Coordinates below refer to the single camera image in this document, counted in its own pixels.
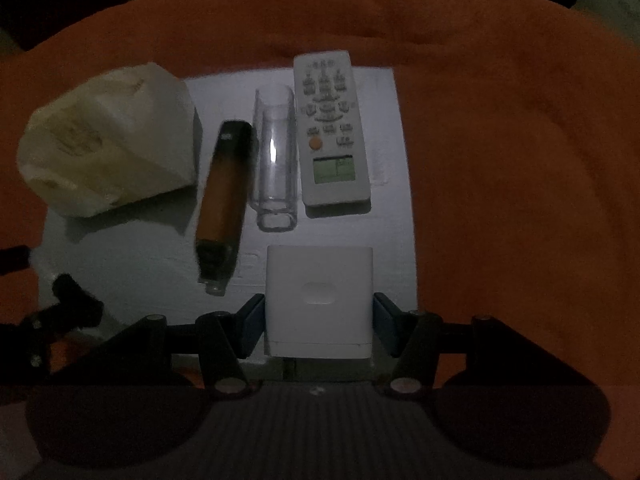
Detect white cube power adapter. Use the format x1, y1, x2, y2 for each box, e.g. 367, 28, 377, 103
265, 245, 373, 360

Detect tissue pack with dog print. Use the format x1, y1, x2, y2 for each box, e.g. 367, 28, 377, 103
16, 63, 198, 218

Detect white storage box lid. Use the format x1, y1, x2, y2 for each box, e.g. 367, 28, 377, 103
37, 67, 418, 338

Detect orange and black tube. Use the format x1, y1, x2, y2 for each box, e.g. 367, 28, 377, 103
194, 120, 253, 296

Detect white air conditioner remote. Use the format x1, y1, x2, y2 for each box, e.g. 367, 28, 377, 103
293, 51, 371, 208

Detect orange table cloth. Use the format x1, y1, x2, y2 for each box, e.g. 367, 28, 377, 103
1, 0, 639, 479

